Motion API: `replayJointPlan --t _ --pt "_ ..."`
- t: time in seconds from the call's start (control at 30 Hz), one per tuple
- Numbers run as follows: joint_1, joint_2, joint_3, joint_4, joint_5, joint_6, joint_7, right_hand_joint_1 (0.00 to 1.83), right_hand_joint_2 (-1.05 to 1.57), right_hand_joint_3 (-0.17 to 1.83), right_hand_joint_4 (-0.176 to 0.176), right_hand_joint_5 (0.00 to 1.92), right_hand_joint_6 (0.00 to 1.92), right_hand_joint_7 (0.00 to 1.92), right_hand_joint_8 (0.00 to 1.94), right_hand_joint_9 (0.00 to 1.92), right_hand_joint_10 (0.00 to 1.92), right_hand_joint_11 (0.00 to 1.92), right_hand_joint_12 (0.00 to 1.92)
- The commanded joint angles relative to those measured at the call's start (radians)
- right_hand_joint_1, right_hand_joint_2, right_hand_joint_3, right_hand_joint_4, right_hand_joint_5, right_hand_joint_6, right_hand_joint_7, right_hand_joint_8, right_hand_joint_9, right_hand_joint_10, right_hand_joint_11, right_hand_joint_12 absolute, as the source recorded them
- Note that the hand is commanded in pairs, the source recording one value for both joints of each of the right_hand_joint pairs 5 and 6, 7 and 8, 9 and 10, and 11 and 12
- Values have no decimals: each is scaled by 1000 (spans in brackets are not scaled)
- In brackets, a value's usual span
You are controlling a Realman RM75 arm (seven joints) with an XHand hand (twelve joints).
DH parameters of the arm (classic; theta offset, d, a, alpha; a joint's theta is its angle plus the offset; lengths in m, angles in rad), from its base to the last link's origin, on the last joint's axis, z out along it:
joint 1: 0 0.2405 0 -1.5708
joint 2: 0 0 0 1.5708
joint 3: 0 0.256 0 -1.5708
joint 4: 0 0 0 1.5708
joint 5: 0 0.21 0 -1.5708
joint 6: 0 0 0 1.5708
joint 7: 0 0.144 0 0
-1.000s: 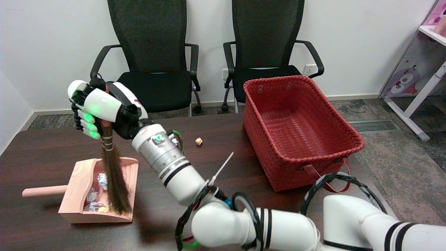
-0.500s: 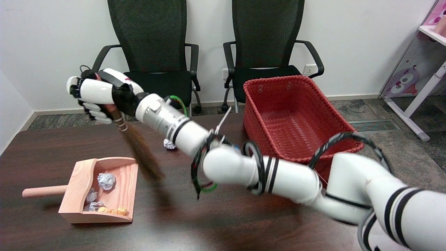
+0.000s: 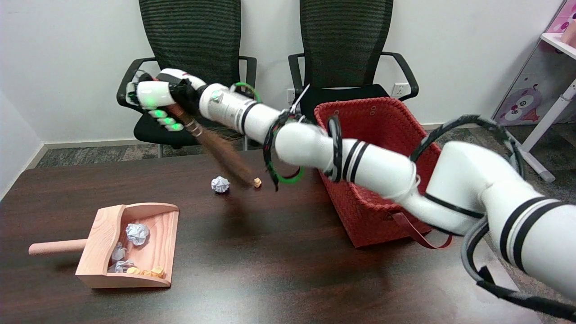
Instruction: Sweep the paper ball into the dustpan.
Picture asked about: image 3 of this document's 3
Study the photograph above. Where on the black mesh office chair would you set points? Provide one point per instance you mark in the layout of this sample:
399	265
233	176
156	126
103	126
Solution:
193	45
342	45

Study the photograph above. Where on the white paper ball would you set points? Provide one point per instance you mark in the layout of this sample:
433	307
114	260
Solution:
120	266
137	234
118	252
220	184

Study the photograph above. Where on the wooden dustpan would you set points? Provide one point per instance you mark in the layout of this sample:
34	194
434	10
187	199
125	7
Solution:
153	225

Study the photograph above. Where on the pink plastic cup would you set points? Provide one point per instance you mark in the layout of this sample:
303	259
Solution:
569	33

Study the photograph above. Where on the white wall socket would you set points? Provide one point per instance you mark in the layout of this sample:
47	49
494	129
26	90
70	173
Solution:
290	94
399	90

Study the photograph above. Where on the brown straw hand broom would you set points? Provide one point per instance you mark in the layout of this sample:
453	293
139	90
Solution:
225	155

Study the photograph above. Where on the pink white children's desk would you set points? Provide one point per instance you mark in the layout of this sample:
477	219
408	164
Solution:
522	103

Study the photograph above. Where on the red woven basket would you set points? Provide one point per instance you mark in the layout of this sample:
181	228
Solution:
360	207

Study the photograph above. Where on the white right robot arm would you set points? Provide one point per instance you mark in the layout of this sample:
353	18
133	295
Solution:
315	144

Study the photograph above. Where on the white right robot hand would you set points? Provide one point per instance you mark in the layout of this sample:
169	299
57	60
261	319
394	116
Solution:
157	92

